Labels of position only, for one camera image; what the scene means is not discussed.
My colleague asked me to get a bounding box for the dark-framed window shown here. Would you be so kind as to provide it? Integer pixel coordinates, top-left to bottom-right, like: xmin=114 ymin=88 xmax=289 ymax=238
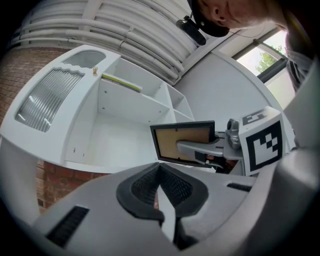
xmin=231 ymin=26 xmax=290 ymax=81

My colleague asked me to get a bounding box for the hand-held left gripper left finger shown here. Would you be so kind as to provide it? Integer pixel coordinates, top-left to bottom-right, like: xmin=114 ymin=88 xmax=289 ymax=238
xmin=32 ymin=161 xmax=176 ymax=256

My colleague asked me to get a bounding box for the white shelf cabinet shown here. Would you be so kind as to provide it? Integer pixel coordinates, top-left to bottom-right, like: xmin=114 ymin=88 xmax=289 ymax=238
xmin=0 ymin=44 xmax=198 ymax=175

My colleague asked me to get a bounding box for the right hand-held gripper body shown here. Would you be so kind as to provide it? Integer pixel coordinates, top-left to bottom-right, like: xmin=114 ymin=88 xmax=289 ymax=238
xmin=214 ymin=105 xmax=286 ymax=177

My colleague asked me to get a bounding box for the row of white ceiling pipes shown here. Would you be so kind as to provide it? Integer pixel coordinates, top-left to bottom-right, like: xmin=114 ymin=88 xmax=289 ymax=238
xmin=9 ymin=0 xmax=198 ymax=85

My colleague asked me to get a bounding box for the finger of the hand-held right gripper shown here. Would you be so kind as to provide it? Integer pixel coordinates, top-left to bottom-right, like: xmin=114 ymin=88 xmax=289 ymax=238
xmin=175 ymin=138 xmax=226 ymax=158
xmin=194 ymin=150 xmax=226 ymax=169

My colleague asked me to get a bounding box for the person's face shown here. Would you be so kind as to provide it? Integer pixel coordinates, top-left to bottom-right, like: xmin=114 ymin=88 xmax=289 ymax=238
xmin=199 ymin=0 xmax=288 ymax=32

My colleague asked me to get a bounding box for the black head-mounted camera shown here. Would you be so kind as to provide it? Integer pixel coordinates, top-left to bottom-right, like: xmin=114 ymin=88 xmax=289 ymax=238
xmin=175 ymin=15 xmax=207 ymax=47

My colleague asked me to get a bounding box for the person's grey shirt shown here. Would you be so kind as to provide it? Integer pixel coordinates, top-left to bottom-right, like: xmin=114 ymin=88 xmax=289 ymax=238
xmin=284 ymin=9 xmax=316 ymax=92

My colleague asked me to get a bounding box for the black head strap cap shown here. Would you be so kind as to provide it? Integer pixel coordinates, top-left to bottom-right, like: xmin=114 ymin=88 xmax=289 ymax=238
xmin=188 ymin=0 xmax=231 ymax=39

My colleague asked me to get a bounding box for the yellow-green flat book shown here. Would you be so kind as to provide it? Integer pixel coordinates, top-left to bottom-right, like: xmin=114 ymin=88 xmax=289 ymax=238
xmin=101 ymin=72 xmax=144 ymax=94

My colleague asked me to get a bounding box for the black picture frame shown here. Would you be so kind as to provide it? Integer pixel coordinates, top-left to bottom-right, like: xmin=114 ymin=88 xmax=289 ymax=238
xmin=149 ymin=120 xmax=217 ymax=169

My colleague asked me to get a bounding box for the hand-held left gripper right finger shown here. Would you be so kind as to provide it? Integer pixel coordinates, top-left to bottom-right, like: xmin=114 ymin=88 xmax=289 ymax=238
xmin=159 ymin=162 xmax=259 ymax=256

